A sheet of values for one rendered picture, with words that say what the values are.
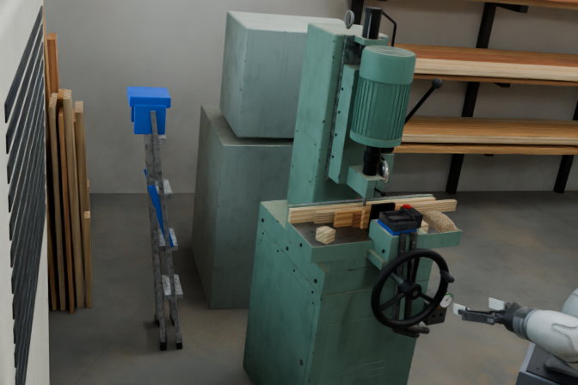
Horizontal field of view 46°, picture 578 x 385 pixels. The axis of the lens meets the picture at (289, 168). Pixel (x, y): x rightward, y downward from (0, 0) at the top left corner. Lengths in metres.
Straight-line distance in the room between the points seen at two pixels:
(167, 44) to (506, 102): 2.58
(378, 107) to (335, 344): 0.84
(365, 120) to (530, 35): 3.24
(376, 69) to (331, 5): 2.44
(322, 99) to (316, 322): 0.78
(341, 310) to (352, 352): 0.20
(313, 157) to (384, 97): 0.43
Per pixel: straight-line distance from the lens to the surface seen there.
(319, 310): 2.31
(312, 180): 2.50
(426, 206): 2.55
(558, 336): 1.87
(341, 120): 2.38
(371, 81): 2.20
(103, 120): 4.50
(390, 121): 2.22
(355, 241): 2.25
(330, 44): 2.37
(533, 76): 4.74
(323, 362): 2.45
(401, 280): 2.23
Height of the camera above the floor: 1.88
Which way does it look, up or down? 21 degrees down
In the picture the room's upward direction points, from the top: 7 degrees clockwise
